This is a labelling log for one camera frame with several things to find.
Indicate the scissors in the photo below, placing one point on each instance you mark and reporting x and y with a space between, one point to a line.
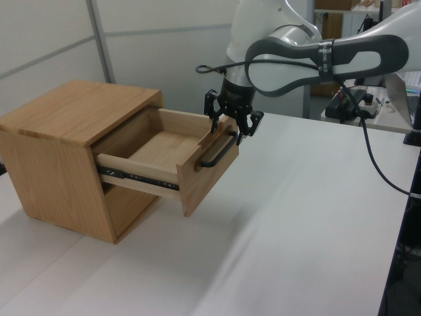
383 103

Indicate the wooden two-drawer cabinet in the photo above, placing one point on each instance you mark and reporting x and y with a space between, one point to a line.
49 164

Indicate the black control box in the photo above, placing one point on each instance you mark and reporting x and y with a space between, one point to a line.
342 107

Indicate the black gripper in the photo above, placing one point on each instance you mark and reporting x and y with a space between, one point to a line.
237 97

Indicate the grey partition corner post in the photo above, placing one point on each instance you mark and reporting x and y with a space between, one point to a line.
102 42

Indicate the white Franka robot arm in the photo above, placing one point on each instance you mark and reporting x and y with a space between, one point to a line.
283 75

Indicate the brown cardboard box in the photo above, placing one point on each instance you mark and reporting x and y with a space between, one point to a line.
331 26

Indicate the silver laptop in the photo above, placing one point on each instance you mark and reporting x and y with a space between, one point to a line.
399 98

